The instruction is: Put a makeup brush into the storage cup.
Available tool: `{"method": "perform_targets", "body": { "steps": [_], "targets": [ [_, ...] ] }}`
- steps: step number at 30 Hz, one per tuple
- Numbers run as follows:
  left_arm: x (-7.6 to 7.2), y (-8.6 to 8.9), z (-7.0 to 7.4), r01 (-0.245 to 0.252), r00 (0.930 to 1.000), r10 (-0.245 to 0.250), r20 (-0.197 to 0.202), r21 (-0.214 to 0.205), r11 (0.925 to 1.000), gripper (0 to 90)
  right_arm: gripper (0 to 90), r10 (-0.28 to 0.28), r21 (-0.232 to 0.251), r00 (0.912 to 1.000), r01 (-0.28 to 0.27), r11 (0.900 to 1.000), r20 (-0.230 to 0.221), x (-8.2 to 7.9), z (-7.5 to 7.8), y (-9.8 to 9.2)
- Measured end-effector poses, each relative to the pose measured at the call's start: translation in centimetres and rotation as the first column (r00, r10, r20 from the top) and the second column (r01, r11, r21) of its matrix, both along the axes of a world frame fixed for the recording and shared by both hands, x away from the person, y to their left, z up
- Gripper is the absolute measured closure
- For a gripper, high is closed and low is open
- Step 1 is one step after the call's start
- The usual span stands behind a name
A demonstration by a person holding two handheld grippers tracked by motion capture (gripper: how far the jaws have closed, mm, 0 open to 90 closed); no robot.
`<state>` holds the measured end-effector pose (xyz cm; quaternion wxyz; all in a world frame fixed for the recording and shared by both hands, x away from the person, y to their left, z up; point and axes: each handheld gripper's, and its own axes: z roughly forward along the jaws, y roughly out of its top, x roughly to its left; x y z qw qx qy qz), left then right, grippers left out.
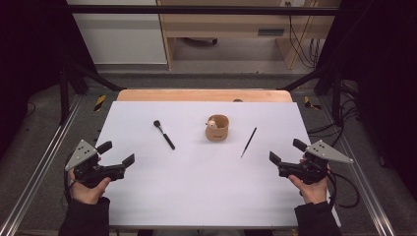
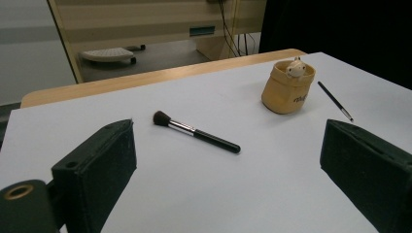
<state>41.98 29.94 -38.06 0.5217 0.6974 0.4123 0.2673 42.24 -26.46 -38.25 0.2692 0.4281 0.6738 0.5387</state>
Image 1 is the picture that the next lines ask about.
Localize black floor cables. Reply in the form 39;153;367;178
308;80;362;148

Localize person's left hand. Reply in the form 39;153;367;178
68;156;112;206

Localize black makeup brush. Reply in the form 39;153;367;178
152;119;176;151

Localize right hand-held gripper cable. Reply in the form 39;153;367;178
325;169;361;209

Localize dark curtain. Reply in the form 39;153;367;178
0;0;97;158
316;0;417;191

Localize black frame bar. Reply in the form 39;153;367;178
63;4;340;17

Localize thin black brush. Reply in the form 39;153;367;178
240;127;258;159

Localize yellow-handled tool right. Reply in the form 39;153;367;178
303;95;323;111

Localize person's right hand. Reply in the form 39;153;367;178
288;156;330;205

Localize white sheet mat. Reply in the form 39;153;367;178
94;100;342;229

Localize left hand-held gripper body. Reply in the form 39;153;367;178
64;140;126;189

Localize light wooden desk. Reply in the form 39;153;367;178
156;0;342;71

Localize brown wooden cup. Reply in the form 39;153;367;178
205;113;230;143

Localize aluminium rail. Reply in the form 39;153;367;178
0;94;85;236
319;97;396;236

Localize hanging black cables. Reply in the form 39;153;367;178
284;1;324;70

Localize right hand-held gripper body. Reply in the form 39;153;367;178
277;140;355;186

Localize black metal stand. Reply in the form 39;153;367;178
58;60;127;126
278;62;344;127

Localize white cabinet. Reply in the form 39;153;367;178
66;0;168;65

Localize yellow-handled tool left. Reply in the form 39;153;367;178
92;94;107;112

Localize yellow-handled tool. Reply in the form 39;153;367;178
92;94;107;112
303;95;323;111

